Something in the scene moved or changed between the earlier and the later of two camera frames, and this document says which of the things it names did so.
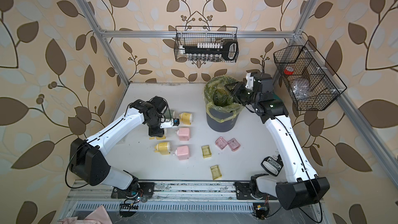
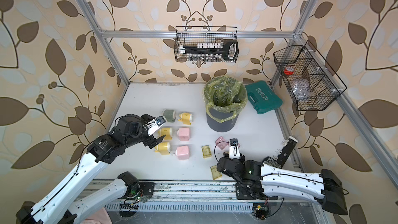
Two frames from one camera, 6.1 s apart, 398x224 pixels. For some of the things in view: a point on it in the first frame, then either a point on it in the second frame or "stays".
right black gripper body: [245, 96] → [241, 161]
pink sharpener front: [182, 152] stays
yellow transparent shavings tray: [205, 151] stays
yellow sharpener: [186, 118] stays
